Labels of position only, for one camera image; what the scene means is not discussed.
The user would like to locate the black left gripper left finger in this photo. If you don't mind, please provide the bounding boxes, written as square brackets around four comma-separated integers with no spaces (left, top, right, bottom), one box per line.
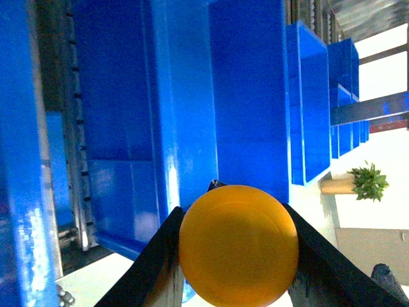
[96,207,184,306]

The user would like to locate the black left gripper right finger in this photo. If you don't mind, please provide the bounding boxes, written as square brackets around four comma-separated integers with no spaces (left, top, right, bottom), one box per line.
[283,203,408,306]

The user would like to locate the yellow mushroom push button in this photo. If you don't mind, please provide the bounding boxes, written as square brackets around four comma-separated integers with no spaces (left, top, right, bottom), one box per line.
[179,185,299,306]

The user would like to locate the blue bin with buttons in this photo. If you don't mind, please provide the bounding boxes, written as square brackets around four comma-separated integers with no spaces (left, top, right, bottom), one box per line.
[286,20,332,186]

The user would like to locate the potted green plant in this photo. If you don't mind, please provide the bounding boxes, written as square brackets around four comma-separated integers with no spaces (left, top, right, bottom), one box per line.
[320,161,389,202]

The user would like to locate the blue target bin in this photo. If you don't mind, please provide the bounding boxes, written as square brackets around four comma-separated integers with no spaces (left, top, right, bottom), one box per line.
[1,1,59,306]

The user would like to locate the empty blue middle bin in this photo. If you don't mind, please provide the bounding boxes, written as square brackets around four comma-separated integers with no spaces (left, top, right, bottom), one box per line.
[72,1,291,259]

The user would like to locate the metal roller rack frame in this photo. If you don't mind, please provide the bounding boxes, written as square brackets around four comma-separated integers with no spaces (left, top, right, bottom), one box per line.
[35,0,96,276]

